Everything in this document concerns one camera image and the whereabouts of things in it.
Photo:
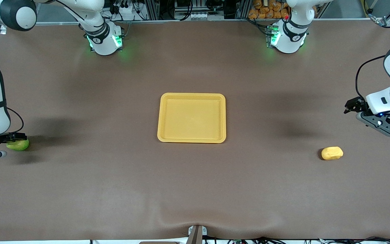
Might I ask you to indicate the green apple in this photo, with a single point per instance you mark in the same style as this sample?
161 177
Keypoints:
20 145

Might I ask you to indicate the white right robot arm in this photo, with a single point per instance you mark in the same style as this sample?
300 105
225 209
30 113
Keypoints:
102 42

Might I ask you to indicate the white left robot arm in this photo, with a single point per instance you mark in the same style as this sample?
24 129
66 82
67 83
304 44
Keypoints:
288 40

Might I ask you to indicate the yellow plastic tray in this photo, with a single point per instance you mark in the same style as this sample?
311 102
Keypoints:
191 118

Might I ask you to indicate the orange bagged goods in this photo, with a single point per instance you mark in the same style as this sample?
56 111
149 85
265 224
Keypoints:
269 10

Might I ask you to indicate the white power strip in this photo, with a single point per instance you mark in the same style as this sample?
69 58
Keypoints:
127 13

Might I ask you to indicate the grey terminal block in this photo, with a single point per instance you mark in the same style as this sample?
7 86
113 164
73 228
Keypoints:
198 15

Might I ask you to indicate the brown table mat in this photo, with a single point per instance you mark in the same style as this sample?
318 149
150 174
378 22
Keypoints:
195 189

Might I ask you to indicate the aluminium frame profile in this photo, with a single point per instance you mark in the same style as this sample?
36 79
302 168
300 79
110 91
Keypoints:
389 17

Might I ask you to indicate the aluminium table edge rail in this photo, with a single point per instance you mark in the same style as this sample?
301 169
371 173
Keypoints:
181 21

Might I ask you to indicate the metal table clamp bracket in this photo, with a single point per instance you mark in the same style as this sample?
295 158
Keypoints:
196 234

